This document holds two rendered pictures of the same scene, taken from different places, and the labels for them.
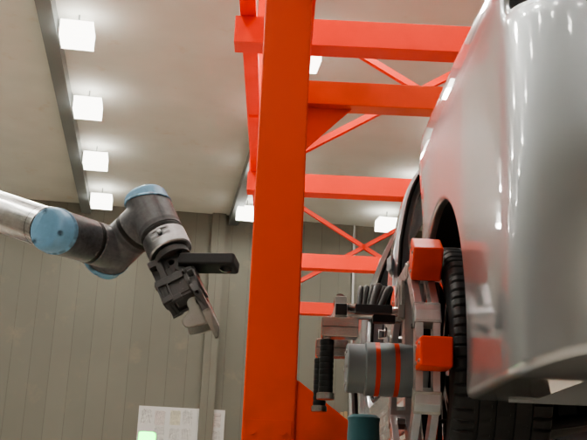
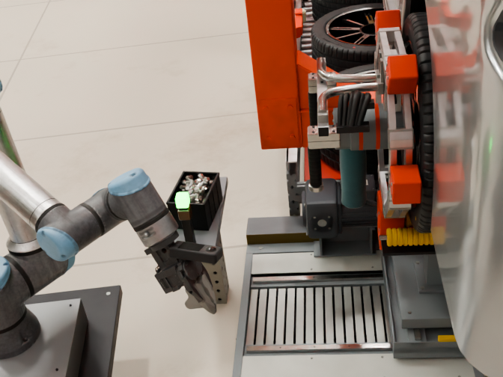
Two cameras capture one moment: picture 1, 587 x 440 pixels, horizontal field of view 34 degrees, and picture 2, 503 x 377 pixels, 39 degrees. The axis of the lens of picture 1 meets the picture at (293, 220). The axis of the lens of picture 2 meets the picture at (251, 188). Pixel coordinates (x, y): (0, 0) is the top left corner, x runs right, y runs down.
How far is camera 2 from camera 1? 1.60 m
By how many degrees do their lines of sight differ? 51
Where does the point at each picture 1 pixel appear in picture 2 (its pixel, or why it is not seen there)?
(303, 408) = (305, 84)
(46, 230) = (51, 250)
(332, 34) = not seen: outside the picture
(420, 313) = (394, 143)
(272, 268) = not seen: outside the picture
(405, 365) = (385, 136)
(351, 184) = not seen: outside the picture
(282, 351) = (281, 45)
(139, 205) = (122, 204)
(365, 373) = (349, 143)
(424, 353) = (396, 196)
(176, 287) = (173, 280)
